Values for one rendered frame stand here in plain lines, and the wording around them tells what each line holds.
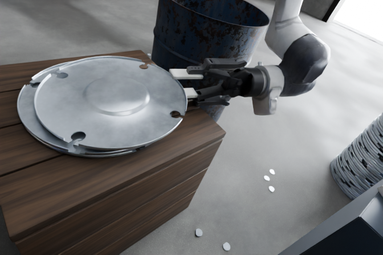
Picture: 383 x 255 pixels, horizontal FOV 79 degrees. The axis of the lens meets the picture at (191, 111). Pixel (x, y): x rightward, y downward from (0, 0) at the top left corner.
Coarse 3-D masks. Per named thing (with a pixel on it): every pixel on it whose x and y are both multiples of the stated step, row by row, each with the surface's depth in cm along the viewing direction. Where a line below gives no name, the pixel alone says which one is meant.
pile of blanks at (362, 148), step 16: (368, 128) 94; (352, 144) 100; (368, 144) 90; (336, 160) 105; (352, 160) 95; (368, 160) 88; (336, 176) 101; (352, 176) 94; (368, 176) 89; (352, 192) 94
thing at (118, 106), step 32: (96, 64) 54; (128, 64) 57; (64, 96) 44; (96, 96) 45; (128, 96) 47; (160, 96) 50; (64, 128) 39; (96, 128) 40; (128, 128) 42; (160, 128) 43
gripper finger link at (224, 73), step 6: (198, 66) 52; (204, 72) 50; (210, 72) 51; (216, 72) 52; (222, 72) 54; (228, 72) 56; (216, 78) 53; (222, 78) 53; (228, 78) 54; (234, 78) 54; (240, 84) 56
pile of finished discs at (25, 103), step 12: (48, 72) 50; (36, 84) 48; (24, 96) 43; (24, 108) 41; (24, 120) 39; (36, 120) 40; (36, 132) 38; (48, 132) 39; (48, 144) 37; (60, 144) 38; (72, 144) 38; (84, 156) 38; (96, 156) 38; (108, 156) 39
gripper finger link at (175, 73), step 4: (172, 72) 49; (176, 72) 49; (180, 72) 49; (184, 72) 50; (172, 76) 48; (176, 76) 48; (180, 76) 48; (184, 76) 49; (188, 76) 49; (192, 76) 50; (196, 76) 50; (200, 76) 50
